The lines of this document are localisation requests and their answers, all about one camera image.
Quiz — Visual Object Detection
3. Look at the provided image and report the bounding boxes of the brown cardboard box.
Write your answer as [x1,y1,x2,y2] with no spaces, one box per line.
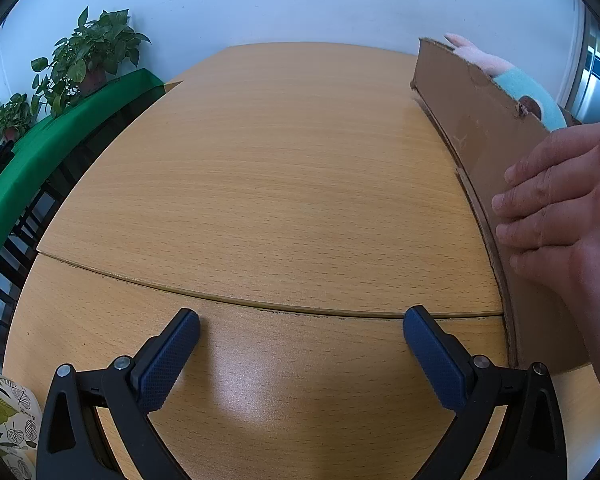
[410,36,593,376]

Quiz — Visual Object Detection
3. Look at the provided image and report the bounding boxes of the leaf printed bag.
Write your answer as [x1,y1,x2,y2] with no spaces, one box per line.
[0,362,43,480]

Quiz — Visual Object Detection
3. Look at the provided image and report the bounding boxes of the large potted green plant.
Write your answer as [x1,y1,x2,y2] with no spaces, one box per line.
[30,6,152,118]

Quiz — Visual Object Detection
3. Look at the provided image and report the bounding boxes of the wooden desktop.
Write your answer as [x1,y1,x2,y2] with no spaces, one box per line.
[2,41,600,480]

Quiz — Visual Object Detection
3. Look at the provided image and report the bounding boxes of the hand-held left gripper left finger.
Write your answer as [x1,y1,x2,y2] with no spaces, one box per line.
[36,308,201,480]

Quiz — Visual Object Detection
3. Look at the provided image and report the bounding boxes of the person's right hand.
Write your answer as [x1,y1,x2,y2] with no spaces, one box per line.
[492,119,600,406]

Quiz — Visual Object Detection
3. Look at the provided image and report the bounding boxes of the small potted green plant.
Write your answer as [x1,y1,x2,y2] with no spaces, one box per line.
[0,92,40,143]

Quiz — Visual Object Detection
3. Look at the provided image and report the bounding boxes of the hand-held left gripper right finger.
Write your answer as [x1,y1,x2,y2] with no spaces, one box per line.
[403,305,568,480]

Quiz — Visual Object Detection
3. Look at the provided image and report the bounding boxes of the pink and teal pig plush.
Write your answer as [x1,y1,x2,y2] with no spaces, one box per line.
[444,33,568,131]

